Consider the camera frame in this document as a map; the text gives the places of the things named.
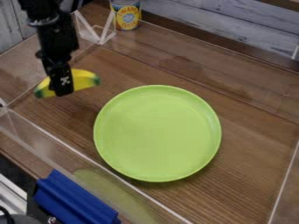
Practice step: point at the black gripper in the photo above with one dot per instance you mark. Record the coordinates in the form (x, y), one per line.
(59, 42)

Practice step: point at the yellow toy banana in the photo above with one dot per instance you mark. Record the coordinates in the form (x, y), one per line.
(85, 79)

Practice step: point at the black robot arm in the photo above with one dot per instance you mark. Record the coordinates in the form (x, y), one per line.
(39, 9)

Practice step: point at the green plate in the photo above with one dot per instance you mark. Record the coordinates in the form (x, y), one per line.
(158, 133)

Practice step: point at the yellow labelled can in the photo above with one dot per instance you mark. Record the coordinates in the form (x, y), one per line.
(129, 13)

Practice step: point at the blue plastic clamp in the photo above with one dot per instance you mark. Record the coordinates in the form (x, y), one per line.
(71, 203)

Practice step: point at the clear acrylic tray wall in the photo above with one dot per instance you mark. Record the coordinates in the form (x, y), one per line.
(249, 186)

